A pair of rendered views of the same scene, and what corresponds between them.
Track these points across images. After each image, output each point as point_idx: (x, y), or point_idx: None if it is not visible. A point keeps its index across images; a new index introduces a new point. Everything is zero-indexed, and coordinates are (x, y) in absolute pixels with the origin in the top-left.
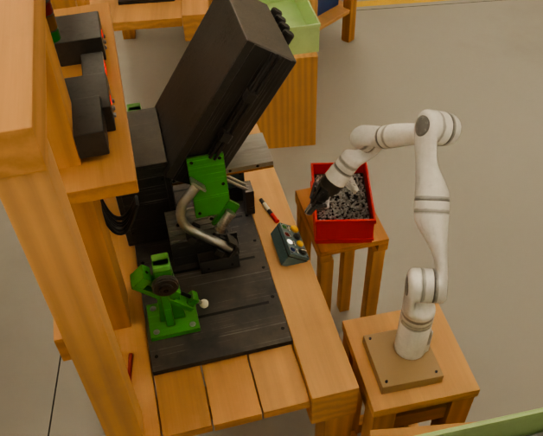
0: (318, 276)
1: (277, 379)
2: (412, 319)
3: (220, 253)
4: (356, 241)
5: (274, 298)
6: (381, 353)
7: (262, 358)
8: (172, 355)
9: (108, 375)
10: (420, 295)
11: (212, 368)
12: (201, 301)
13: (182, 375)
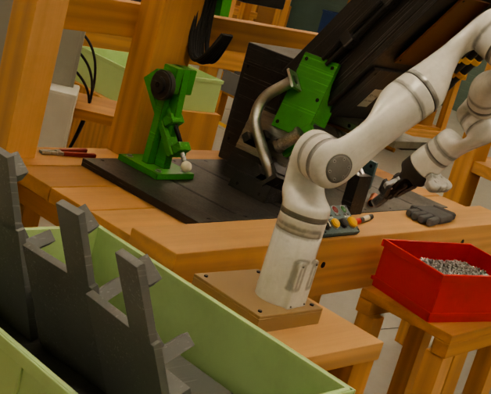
0: None
1: (141, 220)
2: (282, 199)
3: (257, 171)
4: (412, 309)
5: (244, 216)
6: (245, 277)
7: (159, 214)
8: (111, 166)
9: (27, 8)
10: (300, 146)
11: (118, 190)
12: (184, 159)
13: (94, 177)
